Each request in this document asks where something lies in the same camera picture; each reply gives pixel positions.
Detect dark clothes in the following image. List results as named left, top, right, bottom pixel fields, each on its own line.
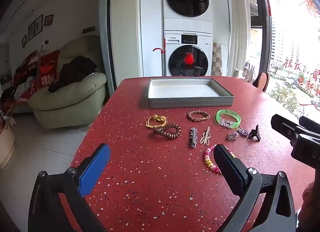
left=48, top=56, right=97, bottom=93

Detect red printed cushion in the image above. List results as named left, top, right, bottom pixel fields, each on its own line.
left=37, top=50, right=61, bottom=88

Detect black claw clip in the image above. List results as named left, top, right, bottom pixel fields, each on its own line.
left=248, top=125, right=262, bottom=142

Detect checkered folded board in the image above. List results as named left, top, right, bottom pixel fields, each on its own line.
left=212, top=43, right=223, bottom=76

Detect person's right hand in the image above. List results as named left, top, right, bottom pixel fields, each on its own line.
left=299, top=181, right=320, bottom=232

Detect colourful window decal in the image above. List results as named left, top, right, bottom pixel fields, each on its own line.
left=299, top=0, right=320, bottom=18

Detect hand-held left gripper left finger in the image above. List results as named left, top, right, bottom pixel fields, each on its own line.
left=28, top=143, right=111, bottom=232

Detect cream leather sofa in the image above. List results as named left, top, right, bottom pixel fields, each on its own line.
left=28, top=35, right=107, bottom=130

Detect pile of clothes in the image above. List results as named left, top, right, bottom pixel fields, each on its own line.
left=0, top=51, right=40, bottom=119

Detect grey jewelry tray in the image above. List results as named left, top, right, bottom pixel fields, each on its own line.
left=147, top=78, right=234, bottom=110

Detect pink gold hair clip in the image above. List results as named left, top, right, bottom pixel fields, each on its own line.
left=199, top=126, right=211, bottom=145

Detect red window decals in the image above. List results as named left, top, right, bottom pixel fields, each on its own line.
left=282, top=56, right=320, bottom=99

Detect green transparent bracelet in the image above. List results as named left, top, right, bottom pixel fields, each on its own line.
left=216, top=109, right=241, bottom=129

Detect red handled mop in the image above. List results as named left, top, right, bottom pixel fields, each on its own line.
left=153, top=38, right=167, bottom=77

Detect wooden chair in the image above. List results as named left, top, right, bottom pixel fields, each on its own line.
left=252, top=72, right=270, bottom=92

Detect yellow beaded hair tie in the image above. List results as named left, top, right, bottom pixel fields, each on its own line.
left=146, top=114, right=167, bottom=129

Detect spiked silver hair clip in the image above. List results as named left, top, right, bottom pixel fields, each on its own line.
left=190, top=127, right=199, bottom=148

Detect brown braided bracelet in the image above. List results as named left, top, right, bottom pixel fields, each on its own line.
left=188, top=111, right=210, bottom=122

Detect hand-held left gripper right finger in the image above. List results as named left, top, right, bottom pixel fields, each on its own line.
left=213, top=143, right=298, bottom=232

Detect pale cloth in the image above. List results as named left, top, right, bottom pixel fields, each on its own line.
left=232, top=60, right=257, bottom=82

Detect large picture frame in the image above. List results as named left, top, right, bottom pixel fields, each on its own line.
left=28, top=15, right=43, bottom=41

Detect pink yellow spiral hair tie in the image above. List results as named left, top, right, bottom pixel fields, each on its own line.
left=204, top=144, right=237, bottom=174

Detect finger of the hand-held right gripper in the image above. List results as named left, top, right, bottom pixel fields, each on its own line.
left=271, top=114, right=304, bottom=145
left=299, top=116, right=320, bottom=136

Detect brown spiral hair tie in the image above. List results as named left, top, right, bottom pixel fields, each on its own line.
left=153, top=123, right=181, bottom=140

